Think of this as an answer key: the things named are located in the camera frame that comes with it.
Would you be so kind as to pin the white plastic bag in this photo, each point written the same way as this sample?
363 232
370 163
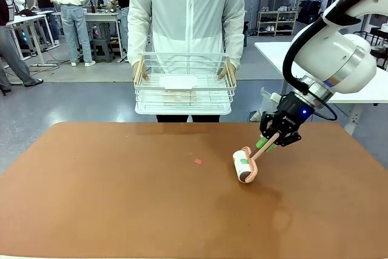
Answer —
266 101

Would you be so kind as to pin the person's left hand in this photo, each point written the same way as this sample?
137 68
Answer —
226 71

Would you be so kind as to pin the person's right hand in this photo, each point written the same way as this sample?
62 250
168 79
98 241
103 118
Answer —
142 72

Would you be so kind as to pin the small red paper scrap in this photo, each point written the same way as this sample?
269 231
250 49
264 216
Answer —
198 161

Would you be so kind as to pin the person's right forearm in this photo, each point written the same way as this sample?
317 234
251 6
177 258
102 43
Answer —
139 43

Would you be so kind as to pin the person in black top, jeans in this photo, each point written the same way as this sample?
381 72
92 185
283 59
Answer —
122 1

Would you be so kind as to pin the black bags pile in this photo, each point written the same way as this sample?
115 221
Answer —
307 10

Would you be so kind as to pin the pair of white sneakers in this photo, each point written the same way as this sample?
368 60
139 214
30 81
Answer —
285 8

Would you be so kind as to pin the white background desk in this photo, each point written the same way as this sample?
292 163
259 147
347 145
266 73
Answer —
27 18

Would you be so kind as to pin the person in white jacket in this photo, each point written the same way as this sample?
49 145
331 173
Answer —
186 13

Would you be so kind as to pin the person's left forearm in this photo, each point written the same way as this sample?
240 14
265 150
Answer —
236 45

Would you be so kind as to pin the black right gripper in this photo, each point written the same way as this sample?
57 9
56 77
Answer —
292 110

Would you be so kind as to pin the white plastic utensil holder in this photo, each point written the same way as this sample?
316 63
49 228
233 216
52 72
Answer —
179 83

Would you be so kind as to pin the white plastic drain tray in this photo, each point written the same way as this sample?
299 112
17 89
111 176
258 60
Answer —
182 108

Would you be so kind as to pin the grey background work table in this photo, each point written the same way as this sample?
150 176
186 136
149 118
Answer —
101 18

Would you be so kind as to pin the large white side table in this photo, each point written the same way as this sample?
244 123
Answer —
272 54

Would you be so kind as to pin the person in cream shirt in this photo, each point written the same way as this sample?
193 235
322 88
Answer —
71 4

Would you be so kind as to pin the pink lint roller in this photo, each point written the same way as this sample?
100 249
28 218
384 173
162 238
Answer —
245 165

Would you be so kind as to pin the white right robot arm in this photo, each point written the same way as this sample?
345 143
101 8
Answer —
333 52

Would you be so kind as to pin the person in black T-shirt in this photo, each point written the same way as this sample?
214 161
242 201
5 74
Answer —
45 1

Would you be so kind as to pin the grey plastic step stool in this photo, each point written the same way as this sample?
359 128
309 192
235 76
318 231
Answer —
103 49

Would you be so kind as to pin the wooden shoe rack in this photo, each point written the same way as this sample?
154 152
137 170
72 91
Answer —
277 23

